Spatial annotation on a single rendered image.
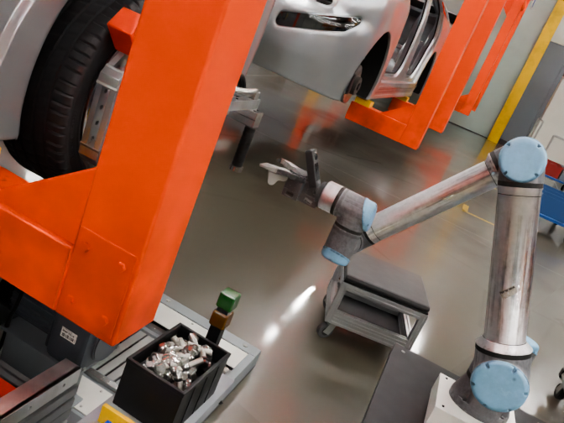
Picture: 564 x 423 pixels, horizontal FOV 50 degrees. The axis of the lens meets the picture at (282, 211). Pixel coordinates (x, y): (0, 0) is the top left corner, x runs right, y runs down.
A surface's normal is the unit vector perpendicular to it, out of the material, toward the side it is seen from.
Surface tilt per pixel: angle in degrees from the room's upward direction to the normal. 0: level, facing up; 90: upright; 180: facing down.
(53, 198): 90
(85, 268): 90
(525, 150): 79
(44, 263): 90
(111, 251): 90
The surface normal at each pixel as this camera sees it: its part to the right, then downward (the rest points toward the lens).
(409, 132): -0.36, 0.19
